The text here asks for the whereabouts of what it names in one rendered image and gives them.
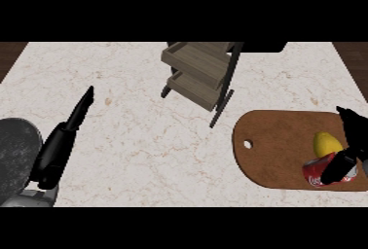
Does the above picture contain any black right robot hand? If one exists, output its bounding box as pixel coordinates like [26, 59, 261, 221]
[319, 105, 368, 185]

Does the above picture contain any yellow lemon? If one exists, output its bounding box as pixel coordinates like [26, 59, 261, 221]
[312, 130, 344, 159]

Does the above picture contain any brown wooden cutting board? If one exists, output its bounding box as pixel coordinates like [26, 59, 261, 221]
[232, 109, 368, 193]

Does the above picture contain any red soda can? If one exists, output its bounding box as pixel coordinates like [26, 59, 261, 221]
[300, 152, 359, 189]

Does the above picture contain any black appliance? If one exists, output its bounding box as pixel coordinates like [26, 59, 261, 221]
[238, 41, 289, 53]

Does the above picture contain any dark grey round pan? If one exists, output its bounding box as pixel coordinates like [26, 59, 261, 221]
[0, 117, 44, 206]

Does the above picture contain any wooden tiered basket black frame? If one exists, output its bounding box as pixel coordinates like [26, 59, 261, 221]
[159, 41, 245, 129]

